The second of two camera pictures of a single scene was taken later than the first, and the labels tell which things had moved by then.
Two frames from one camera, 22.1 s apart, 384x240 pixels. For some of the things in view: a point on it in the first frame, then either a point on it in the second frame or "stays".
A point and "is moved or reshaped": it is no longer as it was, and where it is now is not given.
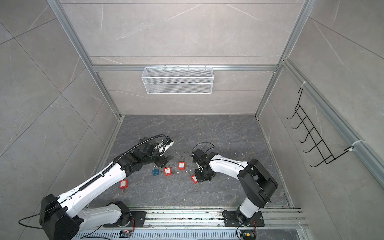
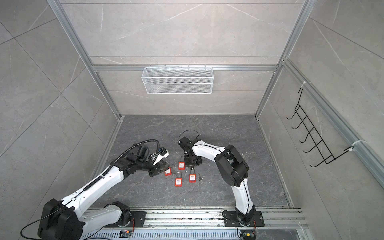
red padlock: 124,184 to 178,180
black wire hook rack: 324,151 stays
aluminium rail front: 280,223 stays
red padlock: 194,179 is moved or reshaped
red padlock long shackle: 181,164 stays
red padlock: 168,171 stays
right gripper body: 202,176 to 192,161
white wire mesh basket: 178,80 stays
